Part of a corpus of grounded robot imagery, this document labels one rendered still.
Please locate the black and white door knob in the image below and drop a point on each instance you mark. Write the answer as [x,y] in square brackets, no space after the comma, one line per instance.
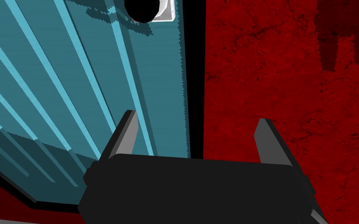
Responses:
[145,11]

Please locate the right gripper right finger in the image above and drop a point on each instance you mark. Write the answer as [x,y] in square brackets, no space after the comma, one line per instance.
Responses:
[271,145]

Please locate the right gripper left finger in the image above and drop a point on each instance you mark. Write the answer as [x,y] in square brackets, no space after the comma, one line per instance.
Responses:
[126,134]

